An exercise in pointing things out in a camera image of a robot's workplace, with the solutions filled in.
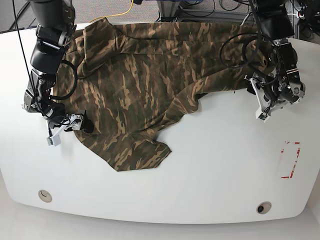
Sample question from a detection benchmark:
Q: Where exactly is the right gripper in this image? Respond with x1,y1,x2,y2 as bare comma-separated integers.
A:
48,110,94,138

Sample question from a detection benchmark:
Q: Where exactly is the aluminium frame stand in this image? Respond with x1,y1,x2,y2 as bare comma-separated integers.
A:
156,0,194,22

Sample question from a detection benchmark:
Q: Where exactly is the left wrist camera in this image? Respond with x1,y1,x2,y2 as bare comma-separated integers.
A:
255,109,270,123

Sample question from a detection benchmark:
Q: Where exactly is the yellow cable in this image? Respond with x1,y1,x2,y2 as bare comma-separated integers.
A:
89,0,133,23

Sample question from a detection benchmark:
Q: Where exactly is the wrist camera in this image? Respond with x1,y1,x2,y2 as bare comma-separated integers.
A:
47,135,61,147
255,109,270,123

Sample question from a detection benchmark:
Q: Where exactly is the black looped cable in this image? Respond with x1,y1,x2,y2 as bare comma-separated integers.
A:
219,33,266,69

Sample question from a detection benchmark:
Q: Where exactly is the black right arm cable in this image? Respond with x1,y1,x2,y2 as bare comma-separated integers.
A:
49,59,78,100

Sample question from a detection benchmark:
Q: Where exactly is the right table cable grommet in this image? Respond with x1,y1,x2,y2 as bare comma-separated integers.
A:
256,201,272,215

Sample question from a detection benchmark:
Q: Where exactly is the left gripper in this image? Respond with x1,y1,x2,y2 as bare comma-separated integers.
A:
244,76,291,116

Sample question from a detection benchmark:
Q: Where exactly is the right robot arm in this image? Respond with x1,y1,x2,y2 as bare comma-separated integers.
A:
23,0,94,133

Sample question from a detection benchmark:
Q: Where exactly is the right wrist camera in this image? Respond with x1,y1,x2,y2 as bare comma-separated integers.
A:
47,135,61,147

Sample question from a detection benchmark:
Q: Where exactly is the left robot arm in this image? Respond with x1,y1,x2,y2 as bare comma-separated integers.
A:
242,0,306,121

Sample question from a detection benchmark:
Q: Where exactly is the camouflage t-shirt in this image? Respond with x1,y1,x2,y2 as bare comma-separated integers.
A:
53,18,274,172

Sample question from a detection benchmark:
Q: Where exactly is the left table cable grommet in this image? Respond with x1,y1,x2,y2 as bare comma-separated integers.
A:
38,189,52,203

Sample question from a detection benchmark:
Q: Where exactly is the table cable grommet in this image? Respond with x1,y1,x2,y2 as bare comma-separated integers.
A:
256,201,272,215
38,189,52,203

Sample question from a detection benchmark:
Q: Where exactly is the red tape rectangle marking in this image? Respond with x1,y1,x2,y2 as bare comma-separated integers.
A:
278,141,301,179

